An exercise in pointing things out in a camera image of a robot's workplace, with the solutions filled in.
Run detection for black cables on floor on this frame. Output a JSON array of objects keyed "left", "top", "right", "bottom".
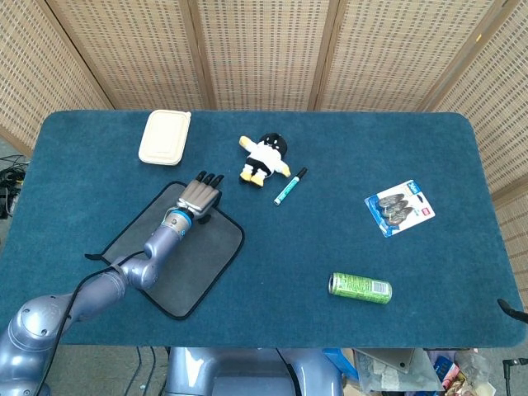
[{"left": 0, "top": 154, "right": 30, "bottom": 219}]

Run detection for green marker with black cap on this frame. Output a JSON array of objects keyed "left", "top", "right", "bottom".
[{"left": 273, "top": 166, "right": 309, "bottom": 206}]

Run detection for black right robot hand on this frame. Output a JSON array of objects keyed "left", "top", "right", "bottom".
[{"left": 497, "top": 298, "right": 528, "bottom": 323}]

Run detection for clear plastic bag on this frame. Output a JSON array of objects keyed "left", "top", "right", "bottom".
[{"left": 356, "top": 354, "right": 441, "bottom": 393}]

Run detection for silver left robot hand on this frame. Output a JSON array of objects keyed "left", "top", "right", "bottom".
[{"left": 176, "top": 170, "right": 226, "bottom": 226}]

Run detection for blue plastic crate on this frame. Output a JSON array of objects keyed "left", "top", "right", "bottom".
[{"left": 323, "top": 348, "right": 360, "bottom": 380}]

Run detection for woven wooden folding screen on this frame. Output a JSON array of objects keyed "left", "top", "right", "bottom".
[{"left": 0, "top": 0, "right": 528, "bottom": 290}]

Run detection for black white plush penguin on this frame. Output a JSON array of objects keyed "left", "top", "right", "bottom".
[{"left": 238, "top": 132, "right": 292, "bottom": 189}]

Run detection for grey and green cloth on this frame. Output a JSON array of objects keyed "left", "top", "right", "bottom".
[{"left": 85, "top": 181, "right": 246, "bottom": 321}]

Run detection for blue felt table cover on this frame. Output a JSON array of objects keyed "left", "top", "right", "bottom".
[{"left": 0, "top": 109, "right": 527, "bottom": 350}]

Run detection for grey-blue robot torso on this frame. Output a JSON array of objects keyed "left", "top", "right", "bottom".
[{"left": 164, "top": 346, "right": 343, "bottom": 396}]

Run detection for blue blister pack of clips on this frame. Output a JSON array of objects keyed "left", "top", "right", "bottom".
[{"left": 364, "top": 179, "right": 436, "bottom": 238}]

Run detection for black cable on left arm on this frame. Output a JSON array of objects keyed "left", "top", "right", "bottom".
[{"left": 39, "top": 251, "right": 148, "bottom": 396}]

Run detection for green drink can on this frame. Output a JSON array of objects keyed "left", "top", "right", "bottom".
[{"left": 328, "top": 271, "right": 394, "bottom": 306}]

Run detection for beige lidded food container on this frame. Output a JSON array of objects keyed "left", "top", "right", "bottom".
[{"left": 138, "top": 109, "right": 192, "bottom": 167}]

